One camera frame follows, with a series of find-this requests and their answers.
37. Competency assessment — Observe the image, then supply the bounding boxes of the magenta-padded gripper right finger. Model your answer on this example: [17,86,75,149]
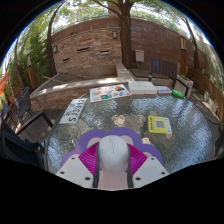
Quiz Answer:
[126,143,170,189]

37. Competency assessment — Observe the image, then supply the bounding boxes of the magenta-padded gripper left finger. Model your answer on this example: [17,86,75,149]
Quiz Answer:
[54,141,101,189]

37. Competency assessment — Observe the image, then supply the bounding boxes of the white computer mouse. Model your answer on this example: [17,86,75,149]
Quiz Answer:
[97,134,130,176]

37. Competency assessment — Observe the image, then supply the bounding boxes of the purple paw-shaped mouse pad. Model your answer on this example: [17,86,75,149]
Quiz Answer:
[60,127,164,190]

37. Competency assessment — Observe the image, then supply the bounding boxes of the yellow square card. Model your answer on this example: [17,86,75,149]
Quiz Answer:
[147,115,173,135]

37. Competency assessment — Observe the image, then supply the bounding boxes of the white number plate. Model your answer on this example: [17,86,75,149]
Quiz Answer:
[58,98,88,125]

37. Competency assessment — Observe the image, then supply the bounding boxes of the black metal armchair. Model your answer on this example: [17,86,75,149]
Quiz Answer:
[0,109,54,168]
[208,118,224,159]

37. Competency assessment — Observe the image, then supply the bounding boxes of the small green bottle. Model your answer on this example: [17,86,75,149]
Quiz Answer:
[171,89,186,99]

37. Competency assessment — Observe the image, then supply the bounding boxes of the small blue-white book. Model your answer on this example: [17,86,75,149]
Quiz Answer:
[154,85,173,95]

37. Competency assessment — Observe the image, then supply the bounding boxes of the black mesh chair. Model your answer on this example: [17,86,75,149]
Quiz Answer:
[13,86,38,124]

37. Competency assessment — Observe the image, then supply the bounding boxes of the white flat box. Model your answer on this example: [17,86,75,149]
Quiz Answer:
[128,80,158,96]

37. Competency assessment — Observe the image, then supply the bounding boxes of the colourful picture sheet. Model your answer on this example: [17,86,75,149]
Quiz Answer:
[89,83,132,103]

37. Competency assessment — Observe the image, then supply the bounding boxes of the wooden stick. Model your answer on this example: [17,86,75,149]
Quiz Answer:
[42,75,64,85]

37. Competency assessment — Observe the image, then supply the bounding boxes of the white planter box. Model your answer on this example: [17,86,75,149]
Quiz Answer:
[179,74,194,98]

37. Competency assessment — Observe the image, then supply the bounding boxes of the dark wooden bench chair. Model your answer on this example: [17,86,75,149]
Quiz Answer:
[147,58,189,98]

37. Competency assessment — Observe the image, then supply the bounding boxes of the large tree trunk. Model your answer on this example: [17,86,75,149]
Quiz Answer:
[89,0,148,69]

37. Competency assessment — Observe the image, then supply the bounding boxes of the wooden garden lamp post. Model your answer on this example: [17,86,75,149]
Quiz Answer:
[179,32,188,76]
[26,49,37,89]

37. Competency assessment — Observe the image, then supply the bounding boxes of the grey wall utility box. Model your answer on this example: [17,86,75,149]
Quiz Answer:
[134,49,146,63]

